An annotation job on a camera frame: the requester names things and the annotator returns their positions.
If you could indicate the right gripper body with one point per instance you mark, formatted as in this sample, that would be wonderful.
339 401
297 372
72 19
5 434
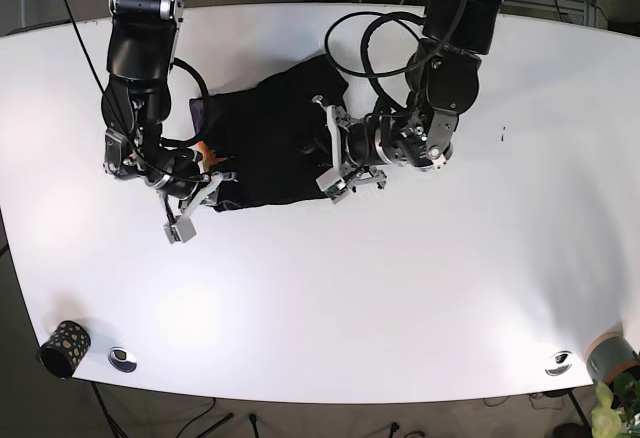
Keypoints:
179 228

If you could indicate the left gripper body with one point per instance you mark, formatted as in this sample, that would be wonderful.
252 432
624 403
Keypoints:
352 143

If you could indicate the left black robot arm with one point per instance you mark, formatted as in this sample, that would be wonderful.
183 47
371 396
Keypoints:
419 105

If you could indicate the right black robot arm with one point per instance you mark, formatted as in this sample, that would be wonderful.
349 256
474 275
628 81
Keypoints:
137 101

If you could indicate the left silver table grommet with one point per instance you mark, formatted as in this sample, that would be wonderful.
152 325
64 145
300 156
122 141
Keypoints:
122 360

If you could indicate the silver table grommet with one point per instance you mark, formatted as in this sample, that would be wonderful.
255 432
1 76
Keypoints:
558 363
122 360

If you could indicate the black gold-dotted cup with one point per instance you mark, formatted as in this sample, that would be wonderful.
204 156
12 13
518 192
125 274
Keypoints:
66 347

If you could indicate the right silver table grommet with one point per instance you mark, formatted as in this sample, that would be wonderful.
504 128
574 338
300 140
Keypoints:
558 363

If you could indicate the grey flower pot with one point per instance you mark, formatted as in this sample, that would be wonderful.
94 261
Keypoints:
609 356

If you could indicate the green potted plant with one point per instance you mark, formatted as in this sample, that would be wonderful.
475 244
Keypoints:
617 411

